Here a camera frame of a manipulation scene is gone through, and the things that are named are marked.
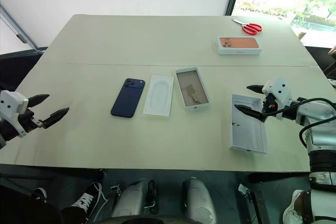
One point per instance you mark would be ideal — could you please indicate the grey metal bar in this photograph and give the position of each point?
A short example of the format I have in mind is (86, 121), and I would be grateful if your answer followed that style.
(18, 28)

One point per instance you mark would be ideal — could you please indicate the dark blue smartphone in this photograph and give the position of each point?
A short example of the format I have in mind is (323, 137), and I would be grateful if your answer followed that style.
(127, 99)

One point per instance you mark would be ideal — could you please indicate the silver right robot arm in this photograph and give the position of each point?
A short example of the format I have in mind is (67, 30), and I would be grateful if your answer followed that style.
(315, 115)

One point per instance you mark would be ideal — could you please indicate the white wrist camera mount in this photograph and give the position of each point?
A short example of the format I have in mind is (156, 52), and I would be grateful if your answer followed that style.
(11, 103)
(278, 89)

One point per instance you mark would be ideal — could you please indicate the white patterned shoe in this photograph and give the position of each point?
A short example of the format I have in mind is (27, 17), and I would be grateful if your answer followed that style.
(290, 212)

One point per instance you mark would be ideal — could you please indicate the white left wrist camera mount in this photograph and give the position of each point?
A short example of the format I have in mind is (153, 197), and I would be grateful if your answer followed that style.
(11, 103)

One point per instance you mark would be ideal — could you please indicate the black and white shoe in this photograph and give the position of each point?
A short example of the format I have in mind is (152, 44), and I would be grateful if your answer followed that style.
(39, 195)

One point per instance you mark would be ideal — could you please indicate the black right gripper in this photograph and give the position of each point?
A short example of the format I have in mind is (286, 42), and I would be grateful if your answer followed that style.
(268, 104)

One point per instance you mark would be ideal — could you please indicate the silver and black robot leg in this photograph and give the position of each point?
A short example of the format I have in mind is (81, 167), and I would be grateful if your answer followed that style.
(198, 200)
(134, 200)

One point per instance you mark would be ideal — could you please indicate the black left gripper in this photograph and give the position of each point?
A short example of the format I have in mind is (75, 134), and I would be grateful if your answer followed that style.
(30, 119)

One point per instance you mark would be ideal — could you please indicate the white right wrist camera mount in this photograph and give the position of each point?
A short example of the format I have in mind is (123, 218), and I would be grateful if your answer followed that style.
(278, 89)

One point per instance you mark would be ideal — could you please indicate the white box lid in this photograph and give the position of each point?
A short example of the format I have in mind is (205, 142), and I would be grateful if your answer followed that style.
(248, 132)

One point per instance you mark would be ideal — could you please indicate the white cardboard insert tray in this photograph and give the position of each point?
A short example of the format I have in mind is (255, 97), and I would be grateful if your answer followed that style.
(158, 95)

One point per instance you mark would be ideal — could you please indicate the closed orange-print phone box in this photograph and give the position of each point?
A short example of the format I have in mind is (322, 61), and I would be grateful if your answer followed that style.
(240, 44)

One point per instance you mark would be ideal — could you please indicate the black sneaker with white laces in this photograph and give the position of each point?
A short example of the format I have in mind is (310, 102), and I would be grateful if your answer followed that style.
(84, 203)

